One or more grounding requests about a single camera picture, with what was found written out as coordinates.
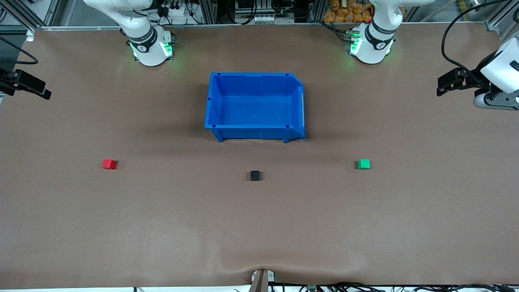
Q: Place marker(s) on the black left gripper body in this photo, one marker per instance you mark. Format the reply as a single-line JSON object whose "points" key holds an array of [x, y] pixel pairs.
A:
{"points": [[475, 78]]}

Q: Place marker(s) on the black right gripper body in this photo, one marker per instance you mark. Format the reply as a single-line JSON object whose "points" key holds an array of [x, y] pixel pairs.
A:
{"points": [[9, 80]]}

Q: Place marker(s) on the red cube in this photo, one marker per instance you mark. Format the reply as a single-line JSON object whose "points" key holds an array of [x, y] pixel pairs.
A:
{"points": [[108, 164]]}

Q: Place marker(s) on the green cube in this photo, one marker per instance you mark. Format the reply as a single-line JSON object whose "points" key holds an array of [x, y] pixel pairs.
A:
{"points": [[363, 164]]}

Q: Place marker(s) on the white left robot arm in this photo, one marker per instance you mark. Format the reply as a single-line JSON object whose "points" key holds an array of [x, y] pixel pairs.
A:
{"points": [[371, 48]]}

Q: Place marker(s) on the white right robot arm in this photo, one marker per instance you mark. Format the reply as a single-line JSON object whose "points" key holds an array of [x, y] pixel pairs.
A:
{"points": [[150, 52]]}

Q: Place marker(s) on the black cube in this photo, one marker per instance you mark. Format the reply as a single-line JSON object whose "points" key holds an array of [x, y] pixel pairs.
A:
{"points": [[255, 175]]}

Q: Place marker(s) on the orange packaged snacks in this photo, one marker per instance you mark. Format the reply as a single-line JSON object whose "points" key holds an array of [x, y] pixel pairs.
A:
{"points": [[348, 12]]}

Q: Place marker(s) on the white power strip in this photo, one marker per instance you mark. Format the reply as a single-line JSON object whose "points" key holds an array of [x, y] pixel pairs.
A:
{"points": [[174, 16]]}

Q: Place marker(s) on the brown table cover mat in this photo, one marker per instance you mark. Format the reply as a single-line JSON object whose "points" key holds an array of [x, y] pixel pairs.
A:
{"points": [[162, 223]]}

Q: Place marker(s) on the blue plastic storage bin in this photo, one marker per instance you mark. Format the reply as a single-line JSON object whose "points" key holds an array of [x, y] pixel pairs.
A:
{"points": [[255, 109]]}

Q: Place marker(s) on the green terminal connector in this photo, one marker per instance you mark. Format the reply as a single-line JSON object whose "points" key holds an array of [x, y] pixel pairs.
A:
{"points": [[312, 288]]}

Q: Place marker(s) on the small white corner bracket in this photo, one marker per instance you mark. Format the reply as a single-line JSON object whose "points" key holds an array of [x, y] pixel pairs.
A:
{"points": [[30, 35]]}

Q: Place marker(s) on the aluminium frame strut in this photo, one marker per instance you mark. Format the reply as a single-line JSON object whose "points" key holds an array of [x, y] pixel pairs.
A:
{"points": [[24, 14], [500, 24]]}

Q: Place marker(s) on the table edge clamp bracket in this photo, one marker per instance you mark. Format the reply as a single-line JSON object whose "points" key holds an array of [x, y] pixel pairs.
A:
{"points": [[260, 280]]}

